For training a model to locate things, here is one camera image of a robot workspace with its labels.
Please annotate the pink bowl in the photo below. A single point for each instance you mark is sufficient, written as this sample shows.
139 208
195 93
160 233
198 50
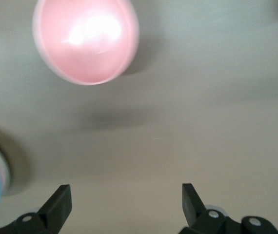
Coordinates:
85 41

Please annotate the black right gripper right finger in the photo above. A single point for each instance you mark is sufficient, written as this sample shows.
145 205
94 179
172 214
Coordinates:
195 212

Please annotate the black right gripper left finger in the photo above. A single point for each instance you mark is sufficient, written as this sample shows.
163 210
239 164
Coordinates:
56 212

